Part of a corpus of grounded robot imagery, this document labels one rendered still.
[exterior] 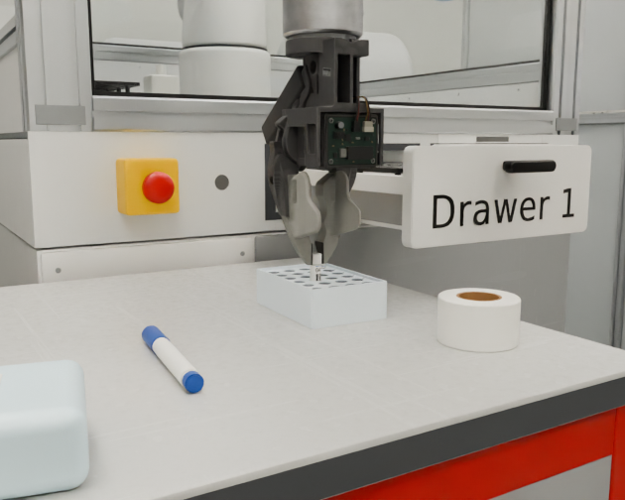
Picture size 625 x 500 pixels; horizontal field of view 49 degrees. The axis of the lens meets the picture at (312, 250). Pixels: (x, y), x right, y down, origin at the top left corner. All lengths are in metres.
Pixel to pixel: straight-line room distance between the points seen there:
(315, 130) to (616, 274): 2.37
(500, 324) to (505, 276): 0.77
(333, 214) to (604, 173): 2.31
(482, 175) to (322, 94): 0.25
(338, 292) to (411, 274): 0.56
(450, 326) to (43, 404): 0.35
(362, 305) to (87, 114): 0.45
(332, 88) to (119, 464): 0.37
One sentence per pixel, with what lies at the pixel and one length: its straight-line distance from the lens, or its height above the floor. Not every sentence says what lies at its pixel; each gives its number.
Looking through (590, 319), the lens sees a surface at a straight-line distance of 3.04.
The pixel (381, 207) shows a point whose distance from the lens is 0.81.
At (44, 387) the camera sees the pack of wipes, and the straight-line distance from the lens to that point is 0.40.
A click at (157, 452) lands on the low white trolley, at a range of 0.41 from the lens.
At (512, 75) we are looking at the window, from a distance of 1.36.
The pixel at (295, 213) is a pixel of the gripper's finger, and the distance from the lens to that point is 0.67.
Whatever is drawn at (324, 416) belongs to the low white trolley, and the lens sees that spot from 0.45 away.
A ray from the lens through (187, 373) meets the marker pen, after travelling 0.49.
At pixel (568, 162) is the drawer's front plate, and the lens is 0.92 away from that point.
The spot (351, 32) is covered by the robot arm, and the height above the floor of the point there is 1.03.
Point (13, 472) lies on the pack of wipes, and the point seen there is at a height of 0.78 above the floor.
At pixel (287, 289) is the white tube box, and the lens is 0.68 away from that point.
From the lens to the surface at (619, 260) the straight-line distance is 2.89.
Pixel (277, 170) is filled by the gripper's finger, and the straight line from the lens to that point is 0.66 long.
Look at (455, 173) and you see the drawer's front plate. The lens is 0.78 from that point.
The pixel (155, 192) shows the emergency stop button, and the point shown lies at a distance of 0.88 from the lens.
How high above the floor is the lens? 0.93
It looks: 9 degrees down
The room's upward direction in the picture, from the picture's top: straight up
